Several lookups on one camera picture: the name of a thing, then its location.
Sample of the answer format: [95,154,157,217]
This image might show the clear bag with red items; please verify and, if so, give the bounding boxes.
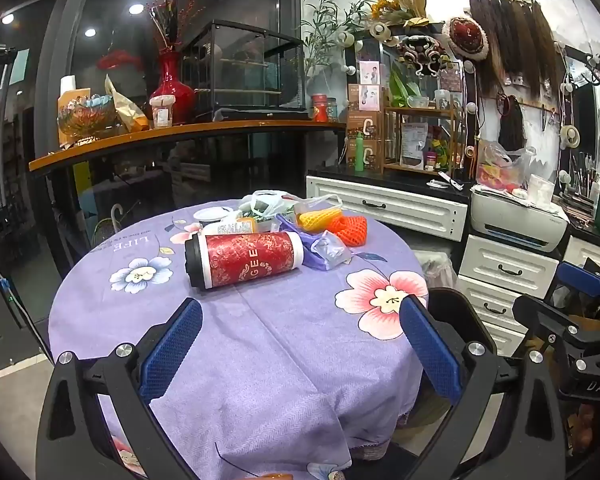
[475,140,536,193]

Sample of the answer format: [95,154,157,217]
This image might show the white printer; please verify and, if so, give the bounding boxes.
[470,185,570,253]

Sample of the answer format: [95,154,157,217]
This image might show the brown packet with white label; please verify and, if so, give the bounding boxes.
[400,122,429,168]

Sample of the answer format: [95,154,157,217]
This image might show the yellow foam fruit net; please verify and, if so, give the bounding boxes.
[299,208,344,231]

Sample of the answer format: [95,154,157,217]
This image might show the small jar with white lid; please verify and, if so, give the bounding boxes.
[150,94,176,128]

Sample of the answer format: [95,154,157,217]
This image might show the white lid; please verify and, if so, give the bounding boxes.
[193,206,235,227]

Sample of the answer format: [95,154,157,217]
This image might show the green leafy branches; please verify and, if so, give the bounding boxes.
[300,0,376,76]

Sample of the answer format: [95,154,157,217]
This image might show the red patterned canister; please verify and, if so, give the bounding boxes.
[184,231,305,290]

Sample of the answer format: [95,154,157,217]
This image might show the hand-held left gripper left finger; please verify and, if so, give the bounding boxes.
[36,297,203,480]

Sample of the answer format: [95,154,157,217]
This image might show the pink photo card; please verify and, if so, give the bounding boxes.
[358,61,382,86]

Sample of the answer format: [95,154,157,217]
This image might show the orange curved counter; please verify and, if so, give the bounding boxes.
[28,120,348,173]

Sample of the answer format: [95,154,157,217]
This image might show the wide white drawer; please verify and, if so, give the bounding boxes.
[306,175,468,242]

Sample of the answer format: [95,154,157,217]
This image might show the ornate dark headdress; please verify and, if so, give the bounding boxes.
[397,35,451,77]

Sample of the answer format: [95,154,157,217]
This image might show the hanging brown hair extensions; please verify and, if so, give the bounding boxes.
[467,0,561,96]

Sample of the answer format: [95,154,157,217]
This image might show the white desk drawer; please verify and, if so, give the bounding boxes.
[562,235,600,281]

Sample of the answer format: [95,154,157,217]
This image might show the black wig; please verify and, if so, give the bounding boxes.
[497,97,526,150]

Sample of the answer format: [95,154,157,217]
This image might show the orange foam fruit net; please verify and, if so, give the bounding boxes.
[325,215,369,247]

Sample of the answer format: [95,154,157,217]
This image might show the clear plastic bag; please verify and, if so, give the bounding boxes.
[311,232,353,267]

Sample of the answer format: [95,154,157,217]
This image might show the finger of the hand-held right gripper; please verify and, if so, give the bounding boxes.
[552,257,600,311]
[511,294,600,366]

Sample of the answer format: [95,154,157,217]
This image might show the wooden shelf rack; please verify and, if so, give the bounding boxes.
[382,105,463,176]

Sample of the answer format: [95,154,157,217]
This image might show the glass display case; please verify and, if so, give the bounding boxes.
[180,20,306,121]

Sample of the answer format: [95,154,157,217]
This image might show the dried red branches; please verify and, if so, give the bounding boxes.
[145,0,196,56]

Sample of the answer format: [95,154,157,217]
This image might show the glass candy bowl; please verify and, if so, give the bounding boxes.
[57,94,117,137]

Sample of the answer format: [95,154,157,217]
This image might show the brown box with white handle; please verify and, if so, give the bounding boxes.
[346,139,381,170]
[346,110,382,141]

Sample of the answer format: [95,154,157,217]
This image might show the person's right hand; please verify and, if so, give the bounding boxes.
[562,402,600,443]

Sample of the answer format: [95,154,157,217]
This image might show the purple plastic packet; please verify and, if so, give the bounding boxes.
[276,212,353,271]

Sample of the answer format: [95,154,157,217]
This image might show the dried sunflower bouquet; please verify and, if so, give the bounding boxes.
[370,0,428,28]

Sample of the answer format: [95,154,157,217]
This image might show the white green plastic bag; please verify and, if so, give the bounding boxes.
[237,190,298,221]

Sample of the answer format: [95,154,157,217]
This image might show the tan box with pink picture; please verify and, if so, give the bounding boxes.
[347,84,382,112]

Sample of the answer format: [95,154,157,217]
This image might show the purple floral tablecloth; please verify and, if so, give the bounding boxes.
[47,201,431,480]

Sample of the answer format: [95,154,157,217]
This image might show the red vase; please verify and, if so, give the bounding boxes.
[149,50,196,126]

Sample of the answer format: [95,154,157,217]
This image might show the cluster of makeup brushes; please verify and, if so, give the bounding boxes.
[567,150,600,221]

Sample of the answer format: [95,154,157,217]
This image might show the white drawer with black handle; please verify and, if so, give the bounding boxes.
[457,275,531,333]
[472,317,528,356]
[464,234,561,297]

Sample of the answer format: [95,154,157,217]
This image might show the tan paper bag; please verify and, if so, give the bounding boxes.
[104,74,150,133]

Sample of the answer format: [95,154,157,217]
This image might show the small bin with white liner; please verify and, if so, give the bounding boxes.
[412,249,458,293]

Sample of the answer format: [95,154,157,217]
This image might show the red hat with fur trim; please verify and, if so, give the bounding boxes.
[442,16,490,61]

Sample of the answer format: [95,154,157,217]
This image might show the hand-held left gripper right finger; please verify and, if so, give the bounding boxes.
[399,296,566,480]

